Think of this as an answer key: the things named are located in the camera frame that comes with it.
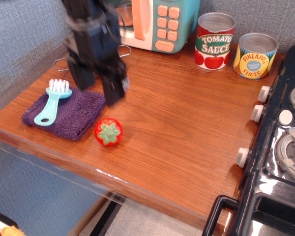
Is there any grey stove knob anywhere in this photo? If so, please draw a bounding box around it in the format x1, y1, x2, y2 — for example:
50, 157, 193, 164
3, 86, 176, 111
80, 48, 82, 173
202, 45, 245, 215
235, 147, 249, 169
251, 105, 264, 123
258, 86, 271, 103

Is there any grey stove knob top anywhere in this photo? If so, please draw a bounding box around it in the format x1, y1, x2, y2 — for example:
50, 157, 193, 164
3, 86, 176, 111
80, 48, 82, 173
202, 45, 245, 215
258, 86, 271, 103

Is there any teal dish brush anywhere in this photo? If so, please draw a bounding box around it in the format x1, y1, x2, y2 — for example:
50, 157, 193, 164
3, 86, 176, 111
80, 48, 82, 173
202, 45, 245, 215
34, 79, 72, 126

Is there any purple folded cloth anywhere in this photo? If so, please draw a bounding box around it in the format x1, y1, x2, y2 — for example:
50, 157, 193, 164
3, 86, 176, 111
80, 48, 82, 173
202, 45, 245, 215
22, 87, 106, 141

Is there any orange microwave plate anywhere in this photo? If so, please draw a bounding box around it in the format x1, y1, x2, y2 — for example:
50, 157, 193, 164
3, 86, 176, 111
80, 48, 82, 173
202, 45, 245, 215
116, 5, 133, 27

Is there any grey stove knob middle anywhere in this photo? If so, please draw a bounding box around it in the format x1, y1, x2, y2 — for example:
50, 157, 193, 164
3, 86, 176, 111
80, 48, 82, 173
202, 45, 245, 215
251, 105, 264, 123

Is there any toy microwave oven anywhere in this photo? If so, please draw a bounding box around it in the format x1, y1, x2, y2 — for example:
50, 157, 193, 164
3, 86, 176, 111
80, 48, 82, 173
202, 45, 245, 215
111, 0, 200, 54

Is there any grey stove knob bottom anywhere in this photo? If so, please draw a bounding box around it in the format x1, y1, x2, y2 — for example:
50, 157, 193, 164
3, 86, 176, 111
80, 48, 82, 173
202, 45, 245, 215
235, 147, 249, 169

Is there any small steel bowl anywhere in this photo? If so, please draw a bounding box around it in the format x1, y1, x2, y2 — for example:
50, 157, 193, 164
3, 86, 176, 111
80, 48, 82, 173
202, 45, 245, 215
52, 45, 132, 72

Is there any black toy stove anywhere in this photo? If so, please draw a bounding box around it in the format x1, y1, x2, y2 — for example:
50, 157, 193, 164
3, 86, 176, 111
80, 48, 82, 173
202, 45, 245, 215
203, 45, 295, 236

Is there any red toy tomato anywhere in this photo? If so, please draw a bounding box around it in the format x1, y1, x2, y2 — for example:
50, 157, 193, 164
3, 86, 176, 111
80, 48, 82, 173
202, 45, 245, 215
94, 118, 123, 146

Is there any tomato sauce can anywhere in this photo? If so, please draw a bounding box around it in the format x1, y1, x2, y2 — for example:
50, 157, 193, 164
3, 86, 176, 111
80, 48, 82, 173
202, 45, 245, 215
194, 12, 236, 70

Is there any pineapple slices can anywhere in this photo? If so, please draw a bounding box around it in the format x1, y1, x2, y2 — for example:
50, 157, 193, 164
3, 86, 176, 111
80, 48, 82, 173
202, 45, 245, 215
233, 32, 279, 80

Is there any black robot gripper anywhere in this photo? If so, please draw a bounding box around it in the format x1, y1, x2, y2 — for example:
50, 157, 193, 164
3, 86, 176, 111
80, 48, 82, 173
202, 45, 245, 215
62, 0, 130, 106

